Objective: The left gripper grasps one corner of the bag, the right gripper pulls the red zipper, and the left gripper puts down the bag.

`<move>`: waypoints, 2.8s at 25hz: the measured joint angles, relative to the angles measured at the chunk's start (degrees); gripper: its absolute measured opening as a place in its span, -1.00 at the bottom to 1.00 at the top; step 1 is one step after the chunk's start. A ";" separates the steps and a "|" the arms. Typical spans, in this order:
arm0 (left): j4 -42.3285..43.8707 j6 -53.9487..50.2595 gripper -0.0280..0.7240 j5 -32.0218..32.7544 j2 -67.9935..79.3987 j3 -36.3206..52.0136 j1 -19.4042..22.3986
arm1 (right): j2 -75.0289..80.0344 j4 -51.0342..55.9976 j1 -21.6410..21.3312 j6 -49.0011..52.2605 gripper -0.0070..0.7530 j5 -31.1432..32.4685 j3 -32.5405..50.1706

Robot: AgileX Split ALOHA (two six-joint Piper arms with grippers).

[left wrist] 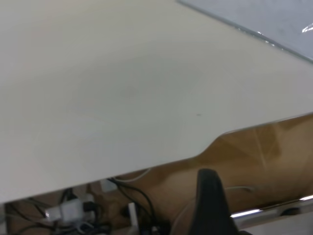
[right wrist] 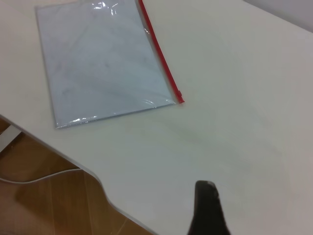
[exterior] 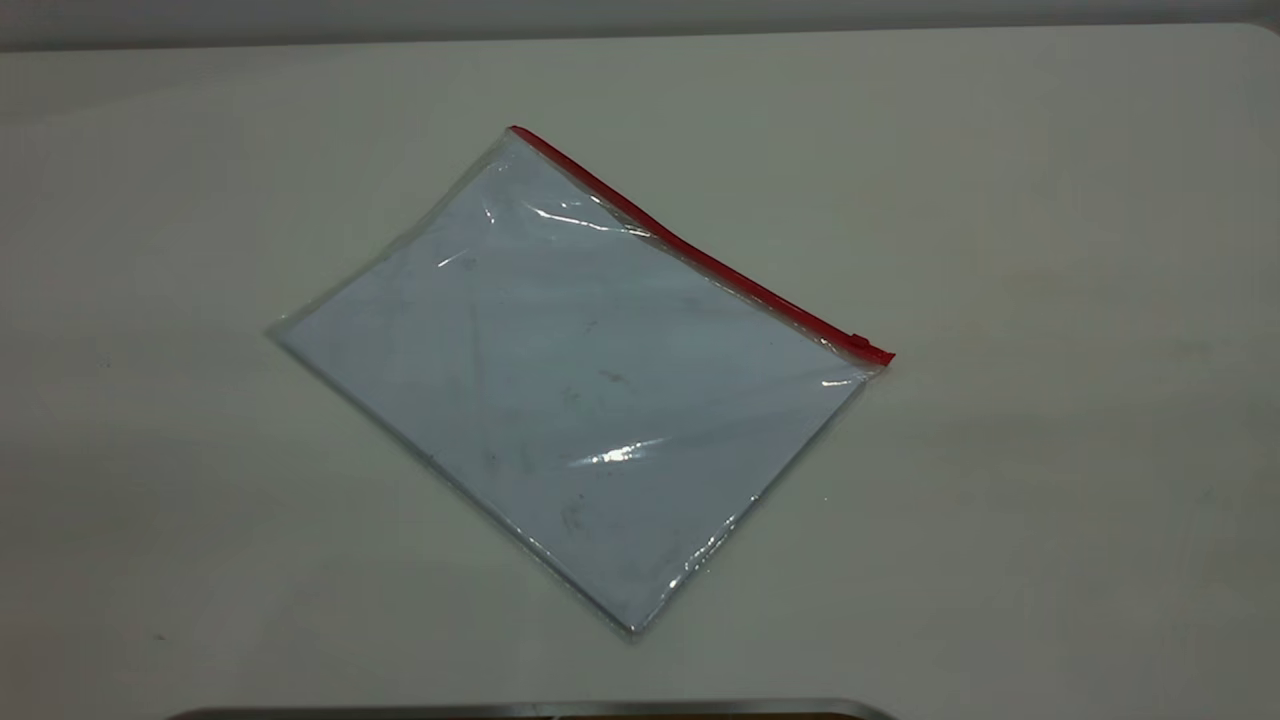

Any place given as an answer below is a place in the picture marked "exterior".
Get grey metal edge strip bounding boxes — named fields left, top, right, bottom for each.
left=163, top=698, right=898, bottom=720

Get white paper sheets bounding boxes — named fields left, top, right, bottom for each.
left=278, top=150, right=866, bottom=633

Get clear plastic bag red zipper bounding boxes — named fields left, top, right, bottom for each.
left=267, top=124, right=897, bottom=642

